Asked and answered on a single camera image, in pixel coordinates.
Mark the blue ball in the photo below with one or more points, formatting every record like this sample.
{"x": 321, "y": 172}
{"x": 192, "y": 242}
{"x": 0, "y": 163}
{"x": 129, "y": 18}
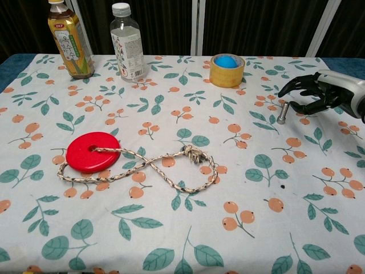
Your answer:
{"x": 226, "y": 62}

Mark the yellow corn tea bottle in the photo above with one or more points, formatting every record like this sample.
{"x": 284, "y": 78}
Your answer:
{"x": 68, "y": 42}

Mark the yellow packing tape roll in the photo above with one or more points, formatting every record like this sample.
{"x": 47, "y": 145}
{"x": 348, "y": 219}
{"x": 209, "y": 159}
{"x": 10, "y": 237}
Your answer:
{"x": 225, "y": 75}

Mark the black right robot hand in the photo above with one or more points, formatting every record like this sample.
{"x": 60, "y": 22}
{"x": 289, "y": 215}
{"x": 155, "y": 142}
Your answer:
{"x": 330, "y": 91}

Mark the clear plastic water bottle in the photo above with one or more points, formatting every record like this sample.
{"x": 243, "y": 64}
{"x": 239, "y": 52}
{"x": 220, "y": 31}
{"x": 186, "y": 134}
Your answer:
{"x": 127, "y": 48}

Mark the red plastic disc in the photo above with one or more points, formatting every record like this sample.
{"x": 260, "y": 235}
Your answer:
{"x": 94, "y": 157}

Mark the silver metal bolt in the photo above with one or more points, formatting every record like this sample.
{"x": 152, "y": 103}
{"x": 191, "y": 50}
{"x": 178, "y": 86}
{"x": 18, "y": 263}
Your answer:
{"x": 282, "y": 114}

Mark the floral print tablecloth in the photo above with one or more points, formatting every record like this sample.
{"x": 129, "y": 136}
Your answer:
{"x": 182, "y": 177}

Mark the white folding screen frame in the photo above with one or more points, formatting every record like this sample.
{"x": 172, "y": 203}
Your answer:
{"x": 197, "y": 27}

